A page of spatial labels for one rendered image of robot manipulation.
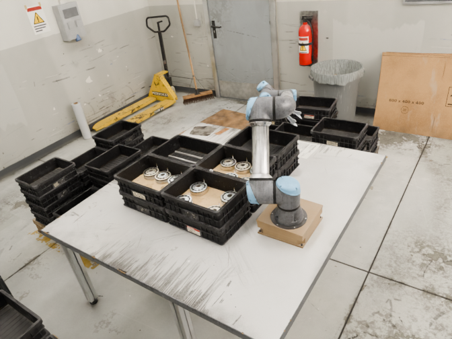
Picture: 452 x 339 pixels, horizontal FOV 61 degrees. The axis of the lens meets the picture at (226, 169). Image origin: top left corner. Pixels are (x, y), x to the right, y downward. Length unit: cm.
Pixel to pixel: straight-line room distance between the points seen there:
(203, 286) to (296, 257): 47
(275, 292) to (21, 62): 409
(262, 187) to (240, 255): 37
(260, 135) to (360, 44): 300
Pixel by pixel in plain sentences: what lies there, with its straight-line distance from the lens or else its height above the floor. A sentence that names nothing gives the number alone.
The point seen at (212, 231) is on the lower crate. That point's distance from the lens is 198.
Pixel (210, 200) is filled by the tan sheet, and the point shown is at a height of 83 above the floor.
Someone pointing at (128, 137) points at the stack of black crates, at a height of 53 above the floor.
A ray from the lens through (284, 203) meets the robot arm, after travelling 190.
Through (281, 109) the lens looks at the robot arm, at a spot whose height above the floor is 132.
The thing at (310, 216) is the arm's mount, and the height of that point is 79.
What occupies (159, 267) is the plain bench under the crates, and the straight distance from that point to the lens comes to 201.
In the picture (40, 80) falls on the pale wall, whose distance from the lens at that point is 521.
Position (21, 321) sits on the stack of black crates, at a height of 49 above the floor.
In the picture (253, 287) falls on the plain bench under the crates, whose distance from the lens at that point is 182.
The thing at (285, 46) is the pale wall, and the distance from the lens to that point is 509.
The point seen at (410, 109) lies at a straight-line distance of 457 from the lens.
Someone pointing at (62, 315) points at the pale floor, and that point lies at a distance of 303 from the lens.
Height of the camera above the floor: 208
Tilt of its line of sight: 31 degrees down
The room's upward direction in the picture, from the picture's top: 8 degrees counter-clockwise
